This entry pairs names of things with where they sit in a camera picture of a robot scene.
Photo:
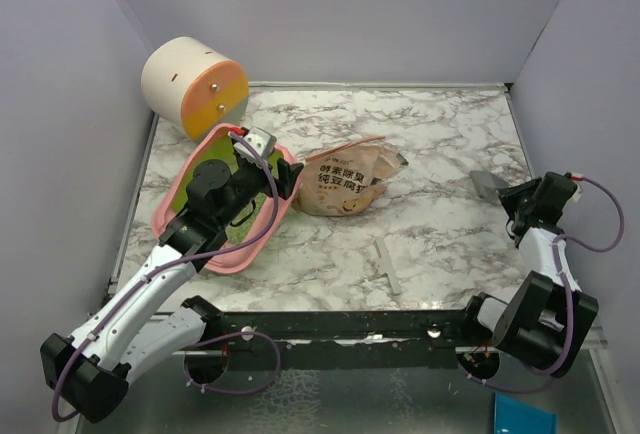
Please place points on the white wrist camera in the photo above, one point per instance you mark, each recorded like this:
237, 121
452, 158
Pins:
577, 180
255, 144

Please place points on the pink litter box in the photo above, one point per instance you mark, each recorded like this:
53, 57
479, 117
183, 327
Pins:
200, 213

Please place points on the beige cat litter bag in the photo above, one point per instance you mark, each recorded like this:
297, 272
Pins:
345, 180

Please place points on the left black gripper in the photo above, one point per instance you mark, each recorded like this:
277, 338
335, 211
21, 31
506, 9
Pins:
287, 176

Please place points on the metal litter scoop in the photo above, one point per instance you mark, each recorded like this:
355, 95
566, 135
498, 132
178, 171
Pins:
487, 184

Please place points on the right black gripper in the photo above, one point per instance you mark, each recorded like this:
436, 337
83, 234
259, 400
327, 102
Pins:
509, 196

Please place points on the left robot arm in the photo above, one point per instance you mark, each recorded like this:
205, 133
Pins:
93, 368

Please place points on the blue plastic object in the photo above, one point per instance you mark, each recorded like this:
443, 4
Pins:
512, 416

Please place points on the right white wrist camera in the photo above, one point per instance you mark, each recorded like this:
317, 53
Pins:
577, 180

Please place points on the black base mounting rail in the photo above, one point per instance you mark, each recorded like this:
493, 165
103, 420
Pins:
330, 340

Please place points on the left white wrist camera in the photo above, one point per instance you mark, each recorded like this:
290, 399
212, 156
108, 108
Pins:
255, 144

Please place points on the cream orange cylindrical container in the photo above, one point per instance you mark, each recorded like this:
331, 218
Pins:
194, 87

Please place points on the clear bag sealing clip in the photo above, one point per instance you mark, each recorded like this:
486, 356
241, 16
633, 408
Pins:
385, 266

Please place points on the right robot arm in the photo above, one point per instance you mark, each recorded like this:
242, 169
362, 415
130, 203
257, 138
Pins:
549, 317

